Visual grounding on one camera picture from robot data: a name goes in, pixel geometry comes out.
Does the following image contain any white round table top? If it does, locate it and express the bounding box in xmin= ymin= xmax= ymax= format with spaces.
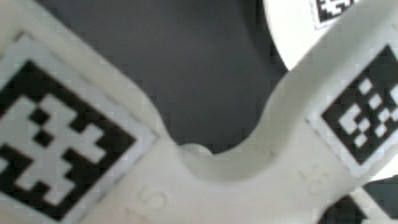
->
xmin=263 ymin=0 xmax=361 ymax=69

